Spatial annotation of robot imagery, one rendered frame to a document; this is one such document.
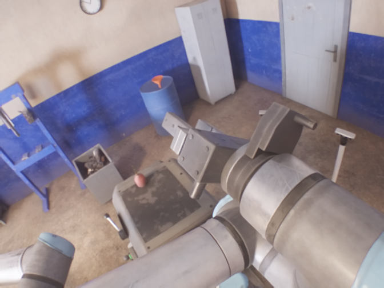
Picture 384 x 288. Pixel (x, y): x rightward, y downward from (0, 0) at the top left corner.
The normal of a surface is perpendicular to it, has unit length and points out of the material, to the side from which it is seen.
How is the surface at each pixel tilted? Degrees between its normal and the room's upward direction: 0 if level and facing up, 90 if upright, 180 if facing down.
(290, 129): 90
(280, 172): 5
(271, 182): 20
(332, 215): 11
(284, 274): 47
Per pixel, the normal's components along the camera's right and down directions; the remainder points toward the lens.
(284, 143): 0.50, 0.46
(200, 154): -0.79, -0.11
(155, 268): -0.04, -0.80
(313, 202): -0.40, -0.62
